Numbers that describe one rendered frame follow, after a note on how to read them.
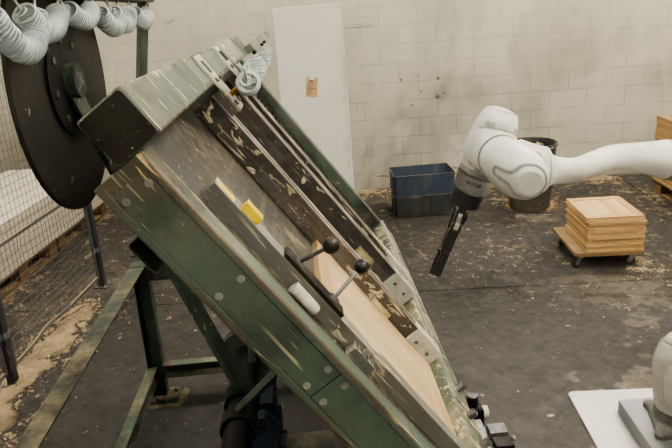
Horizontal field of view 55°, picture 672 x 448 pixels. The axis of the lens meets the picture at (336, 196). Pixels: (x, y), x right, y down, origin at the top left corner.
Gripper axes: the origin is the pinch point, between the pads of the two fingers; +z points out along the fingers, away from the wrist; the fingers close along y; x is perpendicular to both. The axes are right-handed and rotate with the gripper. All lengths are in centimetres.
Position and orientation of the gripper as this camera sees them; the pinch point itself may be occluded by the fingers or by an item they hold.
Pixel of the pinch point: (439, 262)
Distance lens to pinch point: 165.0
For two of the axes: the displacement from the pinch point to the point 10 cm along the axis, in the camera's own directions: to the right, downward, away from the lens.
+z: -3.0, 8.9, 3.4
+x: 9.3, 3.6, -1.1
